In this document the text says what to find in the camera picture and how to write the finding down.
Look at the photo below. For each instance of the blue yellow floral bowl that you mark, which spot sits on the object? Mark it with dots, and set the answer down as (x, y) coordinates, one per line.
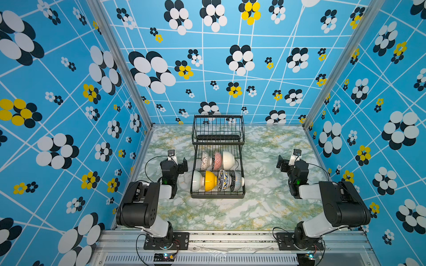
(224, 180)

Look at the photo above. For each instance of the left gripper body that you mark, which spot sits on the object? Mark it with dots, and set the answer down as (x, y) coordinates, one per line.
(179, 170)

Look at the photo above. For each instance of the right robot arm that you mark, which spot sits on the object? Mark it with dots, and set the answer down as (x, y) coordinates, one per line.
(342, 204)

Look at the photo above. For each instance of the pale green glass bowl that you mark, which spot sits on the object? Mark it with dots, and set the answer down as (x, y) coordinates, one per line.
(198, 181)

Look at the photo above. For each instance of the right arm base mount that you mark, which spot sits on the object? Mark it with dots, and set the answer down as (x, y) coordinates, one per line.
(288, 241)

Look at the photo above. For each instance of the aluminium front rail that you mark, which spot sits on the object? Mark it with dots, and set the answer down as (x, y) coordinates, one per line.
(235, 248)

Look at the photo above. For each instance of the black two-tier dish rack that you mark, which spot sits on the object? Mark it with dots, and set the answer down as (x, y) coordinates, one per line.
(218, 171)

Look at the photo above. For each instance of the black floral pink bowl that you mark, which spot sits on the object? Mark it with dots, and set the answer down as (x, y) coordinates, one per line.
(218, 161)

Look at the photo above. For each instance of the dark blue patterned bowl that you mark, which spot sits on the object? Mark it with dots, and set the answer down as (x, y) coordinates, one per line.
(237, 181)

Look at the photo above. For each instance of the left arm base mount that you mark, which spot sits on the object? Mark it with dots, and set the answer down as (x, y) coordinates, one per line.
(174, 241)

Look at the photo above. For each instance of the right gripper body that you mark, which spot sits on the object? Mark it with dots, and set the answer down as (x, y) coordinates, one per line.
(285, 168)

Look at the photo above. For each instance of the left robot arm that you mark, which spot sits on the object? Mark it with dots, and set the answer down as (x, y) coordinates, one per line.
(139, 207)

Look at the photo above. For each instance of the plain white bowl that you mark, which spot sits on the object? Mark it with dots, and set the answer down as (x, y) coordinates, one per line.
(228, 160)

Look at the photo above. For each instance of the white red lattice bowl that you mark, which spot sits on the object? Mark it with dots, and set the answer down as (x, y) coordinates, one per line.
(206, 161)

